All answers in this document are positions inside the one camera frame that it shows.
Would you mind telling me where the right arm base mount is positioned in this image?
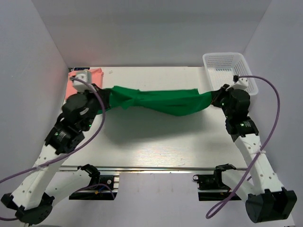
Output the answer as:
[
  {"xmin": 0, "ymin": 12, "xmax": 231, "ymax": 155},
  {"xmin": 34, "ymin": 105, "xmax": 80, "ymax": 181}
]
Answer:
[{"xmin": 192, "ymin": 164, "xmax": 237, "ymax": 201}]

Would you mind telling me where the green t shirt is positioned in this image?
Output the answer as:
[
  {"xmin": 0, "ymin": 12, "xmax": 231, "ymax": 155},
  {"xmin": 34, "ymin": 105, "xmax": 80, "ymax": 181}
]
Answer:
[{"xmin": 109, "ymin": 86, "xmax": 212, "ymax": 116}]

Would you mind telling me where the folded pink t shirt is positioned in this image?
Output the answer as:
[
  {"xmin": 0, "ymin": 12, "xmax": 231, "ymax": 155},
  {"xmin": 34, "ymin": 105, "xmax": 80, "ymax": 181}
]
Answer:
[{"xmin": 65, "ymin": 68, "xmax": 104, "ymax": 100}]

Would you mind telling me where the white plastic mesh basket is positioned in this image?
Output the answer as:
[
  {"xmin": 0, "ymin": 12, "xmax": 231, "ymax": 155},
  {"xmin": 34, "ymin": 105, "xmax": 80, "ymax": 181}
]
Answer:
[{"xmin": 202, "ymin": 52, "xmax": 252, "ymax": 90}]

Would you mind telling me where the dark label plate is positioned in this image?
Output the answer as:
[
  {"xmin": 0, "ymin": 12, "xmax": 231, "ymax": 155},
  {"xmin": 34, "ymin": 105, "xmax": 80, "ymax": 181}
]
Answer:
[{"xmin": 73, "ymin": 67, "xmax": 90, "ymax": 71}]

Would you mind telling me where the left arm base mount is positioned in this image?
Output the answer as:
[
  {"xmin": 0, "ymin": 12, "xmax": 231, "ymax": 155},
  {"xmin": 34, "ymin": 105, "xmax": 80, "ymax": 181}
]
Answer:
[{"xmin": 69, "ymin": 164, "xmax": 118, "ymax": 201}]

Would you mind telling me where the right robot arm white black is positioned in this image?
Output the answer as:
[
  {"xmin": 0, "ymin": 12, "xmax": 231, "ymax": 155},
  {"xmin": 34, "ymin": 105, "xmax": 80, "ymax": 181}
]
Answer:
[{"xmin": 206, "ymin": 84, "xmax": 297, "ymax": 223}]

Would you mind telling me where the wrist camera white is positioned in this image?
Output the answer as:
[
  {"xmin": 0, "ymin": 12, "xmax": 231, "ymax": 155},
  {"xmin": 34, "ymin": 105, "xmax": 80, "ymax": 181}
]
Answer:
[
  {"xmin": 226, "ymin": 75, "xmax": 249, "ymax": 91},
  {"xmin": 70, "ymin": 70, "xmax": 92, "ymax": 93}
]

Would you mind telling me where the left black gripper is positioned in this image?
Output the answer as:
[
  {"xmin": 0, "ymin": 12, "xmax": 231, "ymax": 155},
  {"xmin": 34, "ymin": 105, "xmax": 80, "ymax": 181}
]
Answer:
[{"xmin": 80, "ymin": 83, "xmax": 111, "ymax": 131}]

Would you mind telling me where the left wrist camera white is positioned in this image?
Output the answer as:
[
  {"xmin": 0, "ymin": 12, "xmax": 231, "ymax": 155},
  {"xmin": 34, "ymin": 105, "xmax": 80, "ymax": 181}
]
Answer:
[{"xmin": 70, "ymin": 70, "xmax": 92, "ymax": 93}]

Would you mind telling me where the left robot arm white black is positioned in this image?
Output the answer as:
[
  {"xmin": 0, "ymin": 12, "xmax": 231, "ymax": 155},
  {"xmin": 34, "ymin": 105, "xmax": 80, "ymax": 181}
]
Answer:
[{"xmin": 1, "ymin": 84, "xmax": 111, "ymax": 225}]

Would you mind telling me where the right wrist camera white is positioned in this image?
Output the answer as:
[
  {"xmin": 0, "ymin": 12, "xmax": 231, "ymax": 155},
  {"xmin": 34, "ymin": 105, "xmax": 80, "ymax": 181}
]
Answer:
[{"xmin": 226, "ymin": 75, "xmax": 249, "ymax": 91}]

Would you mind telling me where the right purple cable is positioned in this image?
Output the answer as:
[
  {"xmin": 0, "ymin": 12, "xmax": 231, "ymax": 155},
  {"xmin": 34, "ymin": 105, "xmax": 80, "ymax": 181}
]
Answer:
[{"xmin": 205, "ymin": 75, "xmax": 281, "ymax": 218}]

